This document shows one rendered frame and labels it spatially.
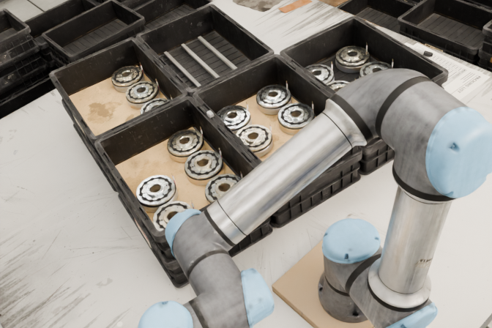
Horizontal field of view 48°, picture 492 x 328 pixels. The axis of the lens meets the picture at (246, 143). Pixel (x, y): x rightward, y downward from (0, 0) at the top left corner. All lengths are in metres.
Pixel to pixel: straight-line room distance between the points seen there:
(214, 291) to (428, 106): 0.40
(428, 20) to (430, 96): 2.02
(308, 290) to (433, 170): 0.65
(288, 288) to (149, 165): 0.51
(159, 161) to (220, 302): 0.81
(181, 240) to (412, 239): 0.37
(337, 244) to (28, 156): 1.15
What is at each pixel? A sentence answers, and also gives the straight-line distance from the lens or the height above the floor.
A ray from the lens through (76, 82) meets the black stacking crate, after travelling 1.89.
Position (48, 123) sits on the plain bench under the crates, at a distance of 2.05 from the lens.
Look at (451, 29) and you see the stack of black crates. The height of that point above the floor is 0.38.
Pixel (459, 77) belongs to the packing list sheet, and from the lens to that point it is 1.97.
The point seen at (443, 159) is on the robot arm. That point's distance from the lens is 0.79.
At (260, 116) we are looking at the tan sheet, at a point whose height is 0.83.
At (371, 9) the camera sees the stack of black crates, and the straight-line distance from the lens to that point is 3.13.
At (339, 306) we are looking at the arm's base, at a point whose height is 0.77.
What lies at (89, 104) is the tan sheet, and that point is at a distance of 1.84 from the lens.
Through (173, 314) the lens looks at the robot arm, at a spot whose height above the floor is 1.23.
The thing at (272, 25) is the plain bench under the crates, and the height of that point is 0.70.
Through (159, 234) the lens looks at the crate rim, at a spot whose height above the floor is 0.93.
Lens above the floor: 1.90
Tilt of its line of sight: 44 degrees down
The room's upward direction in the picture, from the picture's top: 10 degrees counter-clockwise
